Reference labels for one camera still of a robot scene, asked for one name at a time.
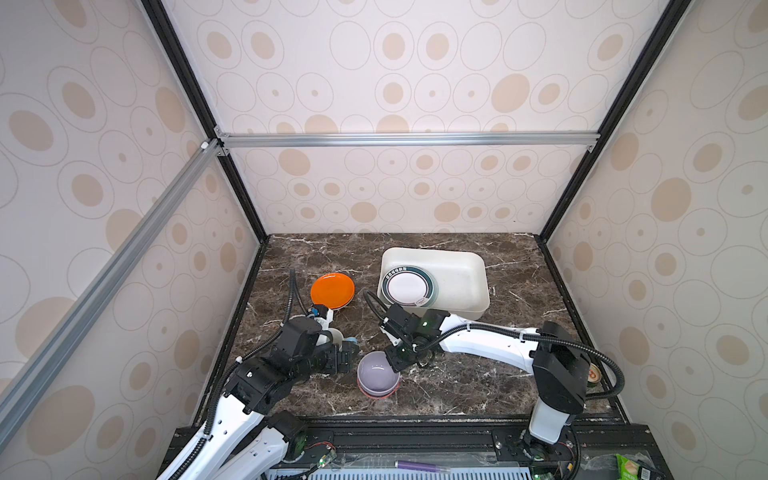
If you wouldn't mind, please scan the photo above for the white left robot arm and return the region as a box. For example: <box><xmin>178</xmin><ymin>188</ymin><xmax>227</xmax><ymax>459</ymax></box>
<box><xmin>159</xmin><ymin>329</ymin><xmax>360</xmax><ymax>479</ymax></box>

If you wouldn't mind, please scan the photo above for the black vertical frame post right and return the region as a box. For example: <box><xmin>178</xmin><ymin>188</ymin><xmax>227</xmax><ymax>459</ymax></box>
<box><xmin>537</xmin><ymin>0</ymin><xmax>692</xmax><ymax>245</ymax></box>

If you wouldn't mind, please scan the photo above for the green snack packet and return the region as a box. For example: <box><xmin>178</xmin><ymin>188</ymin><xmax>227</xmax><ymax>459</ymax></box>
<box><xmin>615</xmin><ymin>454</ymin><xmax>658</xmax><ymax>480</ymax></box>

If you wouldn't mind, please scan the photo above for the purple bowl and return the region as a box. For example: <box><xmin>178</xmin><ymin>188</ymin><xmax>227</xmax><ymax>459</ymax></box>
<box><xmin>357</xmin><ymin>351</ymin><xmax>401</xmax><ymax>399</ymax></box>

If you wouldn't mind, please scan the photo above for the silver horizontal rail back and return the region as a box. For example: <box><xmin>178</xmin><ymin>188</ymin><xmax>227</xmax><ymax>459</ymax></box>
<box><xmin>220</xmin><ymin>131</ymin><xmax>600</xmax><ymax>149</ymax></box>

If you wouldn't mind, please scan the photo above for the black vertical frame post left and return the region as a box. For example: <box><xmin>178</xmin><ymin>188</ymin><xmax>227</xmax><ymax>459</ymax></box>
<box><xmin>140</xmin><ymin>0</ymin><xmax>269</xmax><ymax>243</ymax></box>

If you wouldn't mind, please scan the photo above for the blue mug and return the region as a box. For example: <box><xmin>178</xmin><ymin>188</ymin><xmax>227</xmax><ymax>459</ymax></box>
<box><xmin>328</xmin><ymin>328</ymin><xmax>344</xmax><ymax>351</ymax></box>

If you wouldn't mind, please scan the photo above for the green can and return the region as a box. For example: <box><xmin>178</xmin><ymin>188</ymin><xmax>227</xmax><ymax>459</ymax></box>
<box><xmin>587</xmin><ymin>363</ymin><xmax>602</xmax><ymax>388</ymax></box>

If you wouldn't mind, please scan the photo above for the white plastic bin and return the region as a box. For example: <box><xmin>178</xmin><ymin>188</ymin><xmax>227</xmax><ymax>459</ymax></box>
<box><xmin>378</xmin><ymin>247</ymin><xmax>490</xmax><ymax>320</ymax></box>

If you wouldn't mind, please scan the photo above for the black vertical frame post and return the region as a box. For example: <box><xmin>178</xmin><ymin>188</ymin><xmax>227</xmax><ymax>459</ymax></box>
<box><xmin>140</xmin><ymin>0</ymin><xmax>269</xmax><ymax>243</ymax></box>
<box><xmin>537</xmin><ymin>0</ymin><xmax>692</xmax><ymax>245</ymax></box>

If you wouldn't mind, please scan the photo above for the orange sunburst patterned plate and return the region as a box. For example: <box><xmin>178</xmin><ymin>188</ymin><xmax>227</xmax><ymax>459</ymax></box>
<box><xmin>379</xmin><ymin>265</ymin><xmax>438</xmax><ymax>307</ymax></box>

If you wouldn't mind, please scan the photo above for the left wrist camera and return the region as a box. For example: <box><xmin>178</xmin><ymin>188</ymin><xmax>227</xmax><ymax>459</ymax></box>
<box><xmin>274</xmin><ymin>305</ymin><xmax>334</xmax><ymax>362</ymax></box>

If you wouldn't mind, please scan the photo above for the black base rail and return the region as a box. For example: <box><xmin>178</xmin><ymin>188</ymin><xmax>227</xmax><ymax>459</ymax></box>
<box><xmin>157</xmin><ymin>419</ymin><xmax>673</xmax><ymax>480</ymax></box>

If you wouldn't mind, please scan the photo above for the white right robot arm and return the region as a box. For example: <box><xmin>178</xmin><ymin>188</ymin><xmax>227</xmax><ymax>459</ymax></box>
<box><xmin>366</xmin><ymin>297</ymin><xmax>626</xmax><ymax>445</ymax></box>

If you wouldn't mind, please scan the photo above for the purple pen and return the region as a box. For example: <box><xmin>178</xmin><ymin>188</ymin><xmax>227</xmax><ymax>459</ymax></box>
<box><xmin>395</xmin><ymin>460</ymin><xmax>451</xmax><ymax>474</ymax></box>

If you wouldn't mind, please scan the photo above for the silver diagonal rail left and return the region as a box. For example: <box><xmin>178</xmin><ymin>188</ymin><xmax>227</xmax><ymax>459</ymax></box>
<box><xmin>1</xmin><ymin>138</ymin><xmax>223</xmax><ymax>449</ymax></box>

